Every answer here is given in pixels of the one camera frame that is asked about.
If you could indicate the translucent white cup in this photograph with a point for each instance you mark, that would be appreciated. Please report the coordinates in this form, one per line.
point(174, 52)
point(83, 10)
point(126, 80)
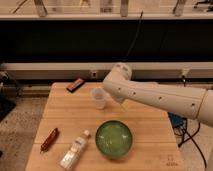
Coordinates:
point(98, 96)

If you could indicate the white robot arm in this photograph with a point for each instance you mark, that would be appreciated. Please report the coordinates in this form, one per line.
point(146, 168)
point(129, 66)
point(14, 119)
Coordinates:
point(189, 102)

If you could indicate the brown rectangular block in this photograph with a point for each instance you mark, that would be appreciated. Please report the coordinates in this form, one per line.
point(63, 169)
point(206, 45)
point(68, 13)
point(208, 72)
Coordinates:
point(75, 85)

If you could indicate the green glass bowl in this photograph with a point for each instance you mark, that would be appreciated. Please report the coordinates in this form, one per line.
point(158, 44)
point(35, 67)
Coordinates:
point(113, 139)

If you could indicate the red pocket knife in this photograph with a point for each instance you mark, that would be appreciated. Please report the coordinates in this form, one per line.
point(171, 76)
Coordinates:
point(49, 140)

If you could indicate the blue connector box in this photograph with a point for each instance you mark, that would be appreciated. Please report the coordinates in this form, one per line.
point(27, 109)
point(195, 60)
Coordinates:
point(175, 120)

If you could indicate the clear plastic bottle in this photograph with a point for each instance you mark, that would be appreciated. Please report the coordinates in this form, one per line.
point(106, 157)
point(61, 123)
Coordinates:
point(74, 152)

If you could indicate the white wall outlet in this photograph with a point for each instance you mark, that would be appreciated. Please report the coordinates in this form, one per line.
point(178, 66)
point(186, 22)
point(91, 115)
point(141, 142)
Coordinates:
point(94, 74)

